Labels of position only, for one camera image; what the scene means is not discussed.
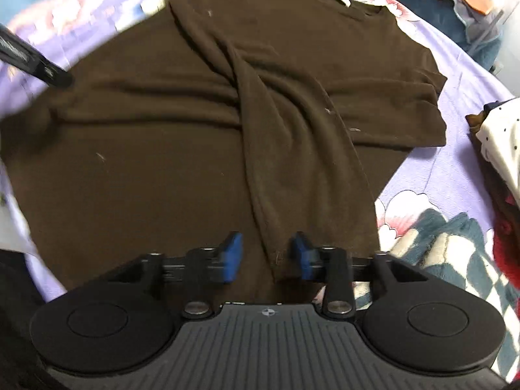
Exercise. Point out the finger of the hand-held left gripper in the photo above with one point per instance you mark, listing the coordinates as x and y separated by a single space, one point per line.
28 59

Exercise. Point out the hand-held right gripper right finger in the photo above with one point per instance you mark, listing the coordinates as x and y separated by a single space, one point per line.
301 256

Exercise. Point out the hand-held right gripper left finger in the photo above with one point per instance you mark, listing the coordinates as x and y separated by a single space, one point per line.
231 258

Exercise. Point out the dark brown sweater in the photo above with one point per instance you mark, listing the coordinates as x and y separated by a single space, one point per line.
162 150

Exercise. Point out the pile of patterned clothes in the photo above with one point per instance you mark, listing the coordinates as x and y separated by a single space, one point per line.
499 138

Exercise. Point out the teal and white fuzzy blanket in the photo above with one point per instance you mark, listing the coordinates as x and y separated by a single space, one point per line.
459 252

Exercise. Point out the white cloth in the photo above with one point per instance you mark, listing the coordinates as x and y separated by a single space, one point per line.
10 219

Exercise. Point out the purple floral bed sheet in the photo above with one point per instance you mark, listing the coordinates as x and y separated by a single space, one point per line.
447 162

